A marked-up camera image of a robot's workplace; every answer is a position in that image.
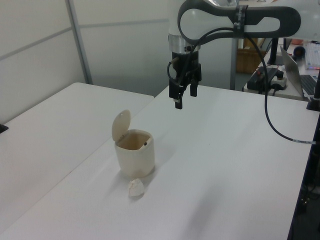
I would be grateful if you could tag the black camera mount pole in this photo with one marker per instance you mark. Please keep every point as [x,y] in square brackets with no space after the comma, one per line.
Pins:
[307,187]

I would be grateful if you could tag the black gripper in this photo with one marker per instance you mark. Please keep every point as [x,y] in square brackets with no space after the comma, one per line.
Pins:
[183,61]

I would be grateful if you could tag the dark round mug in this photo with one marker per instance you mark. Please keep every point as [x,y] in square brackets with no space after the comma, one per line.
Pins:
[299,52]

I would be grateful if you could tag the thin grey partition post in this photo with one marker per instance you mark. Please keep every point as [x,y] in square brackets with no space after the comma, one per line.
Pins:
[233,65]

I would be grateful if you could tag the small white lidded bin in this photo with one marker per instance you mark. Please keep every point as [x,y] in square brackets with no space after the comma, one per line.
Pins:
[136,160]

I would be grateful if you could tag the white paper trash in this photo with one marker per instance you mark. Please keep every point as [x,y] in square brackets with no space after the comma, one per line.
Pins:
[136,188]

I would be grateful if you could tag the silver laptop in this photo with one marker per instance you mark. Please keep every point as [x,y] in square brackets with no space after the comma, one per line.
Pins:
[291,67]

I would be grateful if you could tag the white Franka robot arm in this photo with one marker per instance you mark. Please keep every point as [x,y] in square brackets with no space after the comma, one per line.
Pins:
[200,17]

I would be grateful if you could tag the black power box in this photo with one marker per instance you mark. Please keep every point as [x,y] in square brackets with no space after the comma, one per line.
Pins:
[257,77]

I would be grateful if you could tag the black monitor stand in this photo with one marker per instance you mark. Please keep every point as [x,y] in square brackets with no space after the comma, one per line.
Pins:
[275,52]

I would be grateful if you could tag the grey emergency stop button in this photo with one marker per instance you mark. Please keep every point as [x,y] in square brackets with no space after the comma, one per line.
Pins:
[280,81]

